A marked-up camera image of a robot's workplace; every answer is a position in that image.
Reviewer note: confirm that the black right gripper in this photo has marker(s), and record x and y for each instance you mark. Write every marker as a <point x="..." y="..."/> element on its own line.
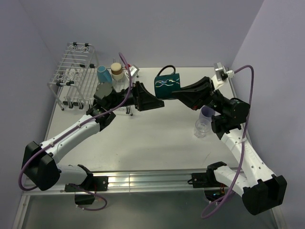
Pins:
<point x="193" y="94"/>

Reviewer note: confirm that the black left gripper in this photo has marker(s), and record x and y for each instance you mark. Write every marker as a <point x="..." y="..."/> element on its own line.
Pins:
<point x="145" y="100"/>

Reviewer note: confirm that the dark green patterned mug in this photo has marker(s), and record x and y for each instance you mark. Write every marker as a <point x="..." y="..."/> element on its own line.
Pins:
<point x="165" y="84"/>

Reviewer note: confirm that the cream steel cup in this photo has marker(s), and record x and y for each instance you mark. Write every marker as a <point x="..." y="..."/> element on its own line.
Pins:
<point x="117" y="71"/>

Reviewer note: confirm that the blue ceramic mug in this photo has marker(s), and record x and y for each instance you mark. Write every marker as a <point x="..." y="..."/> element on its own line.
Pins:
<point x="103" y="75"/>

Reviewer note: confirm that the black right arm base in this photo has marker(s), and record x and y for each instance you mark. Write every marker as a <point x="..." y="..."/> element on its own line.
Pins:
<point x="212" y="188"/>

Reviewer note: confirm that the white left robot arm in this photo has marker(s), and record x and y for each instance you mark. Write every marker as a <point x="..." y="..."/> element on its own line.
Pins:
<point x="40" y="162"/>

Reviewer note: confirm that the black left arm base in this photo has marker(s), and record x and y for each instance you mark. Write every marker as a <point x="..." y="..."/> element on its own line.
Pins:
<point x="95" y="184"/>

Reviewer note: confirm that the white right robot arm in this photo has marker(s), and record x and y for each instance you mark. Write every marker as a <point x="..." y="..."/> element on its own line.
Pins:
<point x="258" y="186"/>

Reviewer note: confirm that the purple plastic cup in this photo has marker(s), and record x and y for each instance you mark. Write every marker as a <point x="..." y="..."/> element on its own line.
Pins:
<point x="206" y="113"/>

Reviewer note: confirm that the clear glass cup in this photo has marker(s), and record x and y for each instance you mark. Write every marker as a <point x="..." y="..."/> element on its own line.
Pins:
<point x="202" y="128"/>

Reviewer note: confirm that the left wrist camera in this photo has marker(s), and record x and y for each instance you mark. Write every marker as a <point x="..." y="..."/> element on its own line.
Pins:
<point x="134" y="70"/>

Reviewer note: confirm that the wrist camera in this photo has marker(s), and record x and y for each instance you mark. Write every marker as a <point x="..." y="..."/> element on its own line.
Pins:
<point x="134" y="70"/>
<point x="221" y="76"/>

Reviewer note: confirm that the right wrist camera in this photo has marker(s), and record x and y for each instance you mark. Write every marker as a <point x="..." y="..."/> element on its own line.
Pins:
<point x="221" y="76"/>

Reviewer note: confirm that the white wire dish rack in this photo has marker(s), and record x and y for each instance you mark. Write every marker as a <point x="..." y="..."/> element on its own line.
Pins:
<point x="75" y="80"/>

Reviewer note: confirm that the aluminium mounting rail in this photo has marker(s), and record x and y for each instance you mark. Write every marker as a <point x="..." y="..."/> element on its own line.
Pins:
<point x="122" y="182"/>

